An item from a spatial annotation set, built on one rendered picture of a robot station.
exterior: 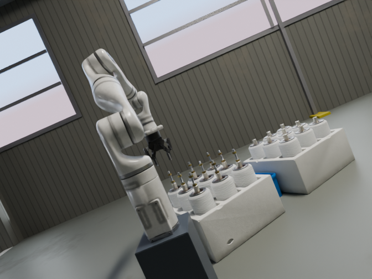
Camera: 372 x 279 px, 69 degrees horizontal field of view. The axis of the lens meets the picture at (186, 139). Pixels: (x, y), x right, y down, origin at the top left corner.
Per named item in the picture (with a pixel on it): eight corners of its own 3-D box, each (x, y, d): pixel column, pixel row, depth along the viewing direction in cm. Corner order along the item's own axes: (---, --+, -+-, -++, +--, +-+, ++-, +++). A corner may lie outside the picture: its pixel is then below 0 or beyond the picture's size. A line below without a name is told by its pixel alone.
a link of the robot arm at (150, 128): (146, 135, 121) (140, 123, 121) (141, 138, 132) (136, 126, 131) (164, 128, 125) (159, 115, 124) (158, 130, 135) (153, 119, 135)
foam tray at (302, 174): (355, 159, 141) (343, 127, 140) (308, 194, 125) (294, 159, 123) (296, 161, 176) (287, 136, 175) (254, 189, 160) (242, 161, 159)
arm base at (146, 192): (179, 231, 66) (150, 168, 65) (144, 245, 67) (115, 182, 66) (180, 217, 76) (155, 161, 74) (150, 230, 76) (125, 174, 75)
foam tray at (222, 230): (285, 211, 118) (270, 174, 117) (217, 263, 102) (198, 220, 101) (234, 202, 154) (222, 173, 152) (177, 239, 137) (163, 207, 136)
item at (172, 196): (180, 223, 137) (165, 191, 135) (196, 215, 139) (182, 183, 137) (184, 230, 127) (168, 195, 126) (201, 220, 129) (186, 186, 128)
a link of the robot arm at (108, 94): (116, 72, 83) (86, 83, 82) (140, 117, 64) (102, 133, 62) (127, 96, 89) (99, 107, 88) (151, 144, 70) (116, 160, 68)
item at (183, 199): (210, 228, 116) (193, 191, 115) (190, 234, 119) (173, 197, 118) (212, 218, 126) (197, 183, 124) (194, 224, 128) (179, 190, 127)
